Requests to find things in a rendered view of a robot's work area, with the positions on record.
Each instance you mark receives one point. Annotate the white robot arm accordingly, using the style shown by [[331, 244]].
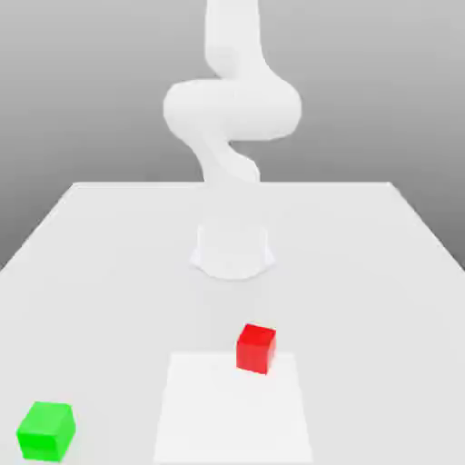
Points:
[[232, 109]]

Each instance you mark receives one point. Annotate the small red cube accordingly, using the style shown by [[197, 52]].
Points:
[[254, 350]]

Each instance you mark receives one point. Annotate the small green cube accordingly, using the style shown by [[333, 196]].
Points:
[[45, 432]]

